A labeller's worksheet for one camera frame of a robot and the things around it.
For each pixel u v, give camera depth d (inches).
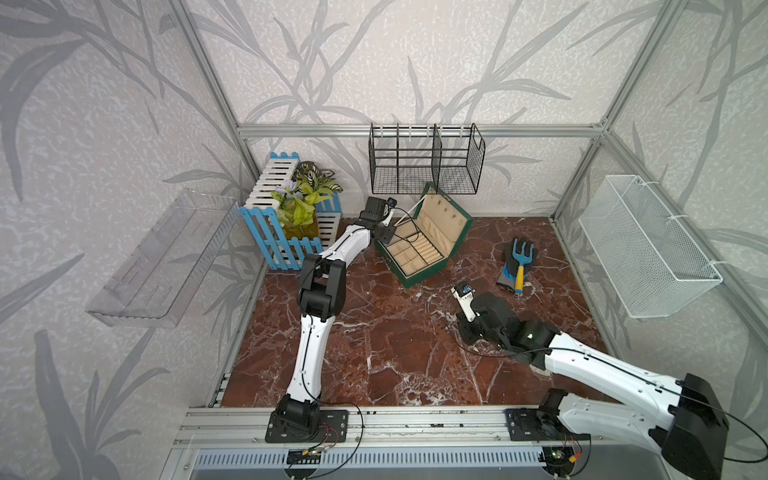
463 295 27.1
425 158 41.2
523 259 41.4
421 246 41.3
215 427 29.7
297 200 35.0
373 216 33.9
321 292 24.8
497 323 22.8
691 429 15.0
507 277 40.1
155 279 26.3
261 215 33.4
